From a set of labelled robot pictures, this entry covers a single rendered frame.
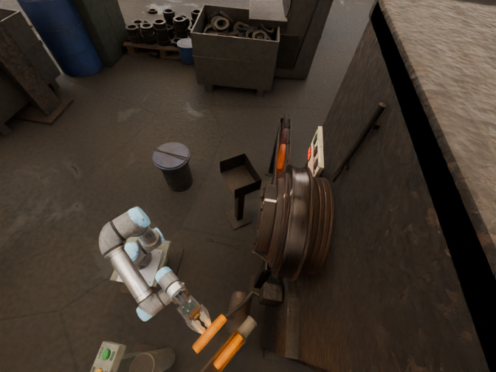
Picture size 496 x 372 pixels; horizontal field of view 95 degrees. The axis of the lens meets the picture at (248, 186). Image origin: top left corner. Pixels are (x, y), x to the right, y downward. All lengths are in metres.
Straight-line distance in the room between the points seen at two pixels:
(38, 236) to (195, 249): 1.36
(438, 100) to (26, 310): 2.57
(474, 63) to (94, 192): 2.67
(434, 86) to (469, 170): 0.20
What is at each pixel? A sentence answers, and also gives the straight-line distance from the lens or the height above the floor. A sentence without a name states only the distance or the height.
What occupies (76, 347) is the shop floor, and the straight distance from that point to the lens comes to 2.26.
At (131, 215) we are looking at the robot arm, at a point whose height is 0.96.
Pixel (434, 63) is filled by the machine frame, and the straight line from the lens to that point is 0.67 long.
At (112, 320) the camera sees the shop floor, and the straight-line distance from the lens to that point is 2.18.
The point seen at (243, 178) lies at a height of 0.60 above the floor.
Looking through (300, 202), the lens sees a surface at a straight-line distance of 0.78.
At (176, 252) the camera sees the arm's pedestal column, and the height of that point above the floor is 0.02.
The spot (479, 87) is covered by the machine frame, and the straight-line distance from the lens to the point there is 0.65.
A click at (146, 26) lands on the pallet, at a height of 0.34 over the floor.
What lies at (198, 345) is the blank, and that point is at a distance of 1.04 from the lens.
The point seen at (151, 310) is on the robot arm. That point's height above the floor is 0.80.
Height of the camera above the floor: 1.99
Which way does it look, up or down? 57 degrees down
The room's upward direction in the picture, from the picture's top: 6 degrees clockwise
